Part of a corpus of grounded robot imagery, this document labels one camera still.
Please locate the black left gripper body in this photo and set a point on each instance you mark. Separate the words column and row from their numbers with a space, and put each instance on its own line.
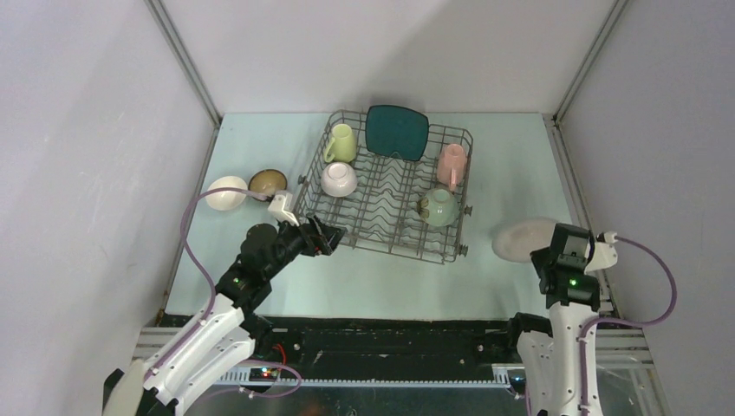
column 289, row 243

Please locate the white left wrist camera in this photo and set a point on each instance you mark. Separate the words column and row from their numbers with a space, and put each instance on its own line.
column 281, row 208

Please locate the green ceramic bowl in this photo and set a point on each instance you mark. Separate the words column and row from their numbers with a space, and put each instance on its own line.
column 438, row 207

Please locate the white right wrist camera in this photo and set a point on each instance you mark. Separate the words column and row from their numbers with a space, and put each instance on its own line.
column 603, row 254

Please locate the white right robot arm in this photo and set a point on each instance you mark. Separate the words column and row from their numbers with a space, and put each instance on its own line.
column 558, row 350

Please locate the small white bowl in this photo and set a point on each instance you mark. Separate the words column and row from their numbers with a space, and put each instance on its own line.
column 338, row 180

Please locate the light green mug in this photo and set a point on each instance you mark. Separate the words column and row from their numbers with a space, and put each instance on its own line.
column 341, row 146

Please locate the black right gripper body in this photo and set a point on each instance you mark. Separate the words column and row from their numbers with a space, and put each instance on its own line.
column 542, row 258

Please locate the pink mug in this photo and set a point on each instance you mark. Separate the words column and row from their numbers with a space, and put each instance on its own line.
column 451, row 166

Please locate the teal square plate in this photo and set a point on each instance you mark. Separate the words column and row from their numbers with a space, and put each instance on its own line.
column 396, row 132

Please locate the grey wire dish rack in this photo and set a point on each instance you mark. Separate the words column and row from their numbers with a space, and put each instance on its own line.
column 380, row 215

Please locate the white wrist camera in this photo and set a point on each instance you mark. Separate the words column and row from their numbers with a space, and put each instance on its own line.
column 281, row 208
column 603, row 254

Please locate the large white plate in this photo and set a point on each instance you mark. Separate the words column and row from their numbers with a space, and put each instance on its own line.
column 515, row 241

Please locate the brown dotted bowl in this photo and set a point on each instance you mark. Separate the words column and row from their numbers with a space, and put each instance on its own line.
column 268, row 182

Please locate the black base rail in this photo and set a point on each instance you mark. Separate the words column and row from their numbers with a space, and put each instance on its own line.
column 313, row 351

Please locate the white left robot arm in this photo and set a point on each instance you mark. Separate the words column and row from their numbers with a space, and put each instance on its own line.
column 225, row 332

